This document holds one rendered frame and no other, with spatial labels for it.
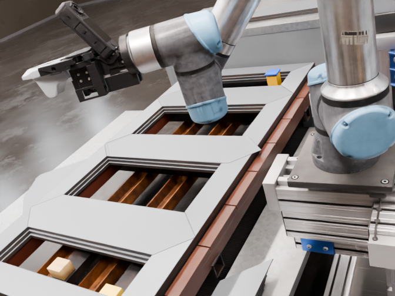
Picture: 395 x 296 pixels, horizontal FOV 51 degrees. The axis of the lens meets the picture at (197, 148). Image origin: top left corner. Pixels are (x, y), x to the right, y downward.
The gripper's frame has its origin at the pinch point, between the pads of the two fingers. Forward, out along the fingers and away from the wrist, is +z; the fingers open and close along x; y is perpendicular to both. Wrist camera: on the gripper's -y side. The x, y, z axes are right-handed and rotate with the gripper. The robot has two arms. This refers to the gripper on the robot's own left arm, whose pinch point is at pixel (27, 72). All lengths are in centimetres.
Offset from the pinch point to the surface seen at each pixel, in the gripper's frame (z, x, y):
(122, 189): 25, 80, 65
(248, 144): -32, 67, 53
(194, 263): -12, 16, 61
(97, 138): 47, 128, 55
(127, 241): 8, 27, 57
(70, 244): 30, 35, 58
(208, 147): -17, 72, 52
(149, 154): 7, 77, 51
